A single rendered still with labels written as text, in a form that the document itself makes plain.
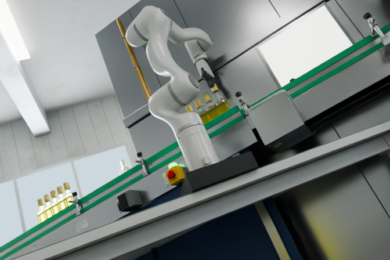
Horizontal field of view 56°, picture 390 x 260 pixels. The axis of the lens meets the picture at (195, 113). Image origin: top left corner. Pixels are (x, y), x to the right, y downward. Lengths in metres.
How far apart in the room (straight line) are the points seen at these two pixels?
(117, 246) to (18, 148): 4.14
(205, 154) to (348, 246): 0.86
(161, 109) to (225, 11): 1.02
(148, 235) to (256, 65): 1.17
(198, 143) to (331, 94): 0.69
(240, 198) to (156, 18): 0.85
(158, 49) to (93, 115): 3.78
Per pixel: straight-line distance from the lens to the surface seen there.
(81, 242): 1.22
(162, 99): 1.47
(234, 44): 2.19
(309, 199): 1.90
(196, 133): 1.37
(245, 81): 2.05
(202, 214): 1.28
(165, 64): 1.53
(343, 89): 1.75
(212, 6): 2.37
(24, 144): 5.30
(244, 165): 1.29
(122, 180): 1.99
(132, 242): 1.25
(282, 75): 2.01
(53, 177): 5.01
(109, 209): 2.00
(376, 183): 1.88
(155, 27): 1.64
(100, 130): 5.19
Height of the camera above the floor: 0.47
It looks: 24 degrees up
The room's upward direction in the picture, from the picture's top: 24 degrees counter-clockwise
